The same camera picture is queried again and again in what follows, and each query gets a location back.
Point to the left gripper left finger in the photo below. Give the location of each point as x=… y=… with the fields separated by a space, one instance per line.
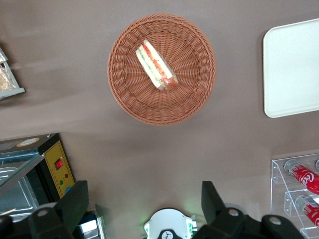
x=62 y=214

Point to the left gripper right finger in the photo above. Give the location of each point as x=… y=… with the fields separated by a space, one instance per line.
x=219 y=219

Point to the triangle sandwich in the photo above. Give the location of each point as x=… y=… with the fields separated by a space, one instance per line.
x=154 y=64

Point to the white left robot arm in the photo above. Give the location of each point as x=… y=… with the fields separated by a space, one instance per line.
x=169 y=220

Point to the round brown wicker basket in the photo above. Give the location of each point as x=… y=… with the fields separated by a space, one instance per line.
x=189 y=99

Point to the grey snack tray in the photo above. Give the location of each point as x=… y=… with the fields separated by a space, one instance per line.
x=12 y=93

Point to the cream plastic tray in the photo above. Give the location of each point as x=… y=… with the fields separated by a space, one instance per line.
x=294 y=74

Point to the black glass food warmer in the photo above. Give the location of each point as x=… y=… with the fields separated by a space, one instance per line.
x=53 y=179

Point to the steel warmer pan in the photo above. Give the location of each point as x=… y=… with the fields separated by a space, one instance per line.
x=17 y=199

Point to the wooden skewer stick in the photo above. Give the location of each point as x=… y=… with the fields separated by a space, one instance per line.
x=7 y=211

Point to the clear acrylic bottle rack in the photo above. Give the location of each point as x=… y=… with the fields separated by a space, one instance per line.
x=277 y=179

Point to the red cola bottle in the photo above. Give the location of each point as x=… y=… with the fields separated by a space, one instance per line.
x=302 y=176
x=310 y=209

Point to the clear bag of crackers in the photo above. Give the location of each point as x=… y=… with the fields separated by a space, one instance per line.
x=6 y=79

